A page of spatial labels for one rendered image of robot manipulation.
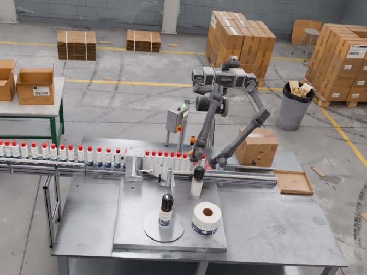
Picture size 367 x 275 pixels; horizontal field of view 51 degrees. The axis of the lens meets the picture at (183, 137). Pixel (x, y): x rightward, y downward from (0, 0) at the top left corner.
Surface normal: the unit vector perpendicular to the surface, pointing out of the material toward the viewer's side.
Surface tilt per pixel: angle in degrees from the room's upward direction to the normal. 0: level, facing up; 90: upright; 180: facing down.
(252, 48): 91
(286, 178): 0
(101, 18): 90
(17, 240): 0
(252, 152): 90
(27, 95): 90
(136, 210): 0
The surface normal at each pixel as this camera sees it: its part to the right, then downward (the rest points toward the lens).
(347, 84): 0.19, 0.63
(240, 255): 0.13, -0.80
